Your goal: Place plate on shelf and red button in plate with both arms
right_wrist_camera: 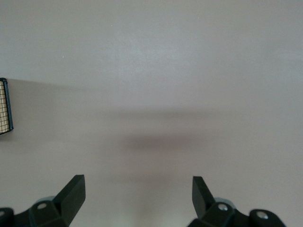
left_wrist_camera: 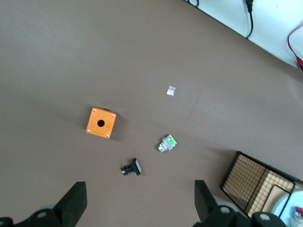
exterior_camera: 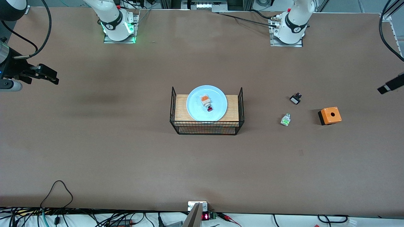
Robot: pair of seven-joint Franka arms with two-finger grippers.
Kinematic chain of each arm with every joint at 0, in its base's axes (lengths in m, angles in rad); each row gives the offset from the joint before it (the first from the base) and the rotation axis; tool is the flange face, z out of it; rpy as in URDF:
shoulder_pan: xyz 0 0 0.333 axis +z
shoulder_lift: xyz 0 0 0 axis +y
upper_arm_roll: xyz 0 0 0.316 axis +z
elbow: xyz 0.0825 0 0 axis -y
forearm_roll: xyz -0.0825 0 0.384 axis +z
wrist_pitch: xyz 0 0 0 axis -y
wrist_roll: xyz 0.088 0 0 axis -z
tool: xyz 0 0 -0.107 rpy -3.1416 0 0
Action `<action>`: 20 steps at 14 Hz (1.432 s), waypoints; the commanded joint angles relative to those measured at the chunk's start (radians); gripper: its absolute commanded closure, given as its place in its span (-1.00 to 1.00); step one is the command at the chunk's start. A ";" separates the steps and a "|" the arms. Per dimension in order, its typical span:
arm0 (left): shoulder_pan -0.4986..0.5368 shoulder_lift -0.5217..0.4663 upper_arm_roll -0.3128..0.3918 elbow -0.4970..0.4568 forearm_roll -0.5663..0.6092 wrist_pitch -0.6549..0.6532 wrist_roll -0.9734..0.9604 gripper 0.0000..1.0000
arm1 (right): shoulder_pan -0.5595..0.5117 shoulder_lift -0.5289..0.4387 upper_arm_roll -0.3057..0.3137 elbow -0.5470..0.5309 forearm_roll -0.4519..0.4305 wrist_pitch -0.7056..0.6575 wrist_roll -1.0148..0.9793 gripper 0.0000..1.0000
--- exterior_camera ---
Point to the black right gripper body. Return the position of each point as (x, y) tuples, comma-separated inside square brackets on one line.
[(14, 67)]

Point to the light blue round plate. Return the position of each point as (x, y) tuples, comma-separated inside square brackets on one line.
[(195, 107)]

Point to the red push button switch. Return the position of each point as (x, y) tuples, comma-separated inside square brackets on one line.
[(206, 101)]

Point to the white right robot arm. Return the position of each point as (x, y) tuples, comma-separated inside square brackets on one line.
[(110, 22)]

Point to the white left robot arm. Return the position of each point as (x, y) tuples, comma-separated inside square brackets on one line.
[(293, 28)]

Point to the black square white push button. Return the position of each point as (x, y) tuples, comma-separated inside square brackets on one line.
[(295, 100)]

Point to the lit device behind table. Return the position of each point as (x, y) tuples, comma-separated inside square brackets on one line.
[(203, 5)]

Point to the small silver box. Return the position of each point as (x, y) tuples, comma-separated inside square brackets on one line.
[(193, 205)]

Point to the grey metal bar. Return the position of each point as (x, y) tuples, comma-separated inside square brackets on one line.
[(193, 219)]

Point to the red LED display module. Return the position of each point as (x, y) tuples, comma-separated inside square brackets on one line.
[(206, 216)]

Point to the red clip lead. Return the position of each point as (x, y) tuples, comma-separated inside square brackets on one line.
[(228, 218)]

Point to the orange button enclosure box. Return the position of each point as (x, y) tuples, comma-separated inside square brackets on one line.
[(331, 116)]

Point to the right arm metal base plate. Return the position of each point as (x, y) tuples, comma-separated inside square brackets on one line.
[(120, 42)]

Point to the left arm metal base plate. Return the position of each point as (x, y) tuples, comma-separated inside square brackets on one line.
[(287, 45)]

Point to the green push button switch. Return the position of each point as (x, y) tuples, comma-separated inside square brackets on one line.
[(285, 120)]

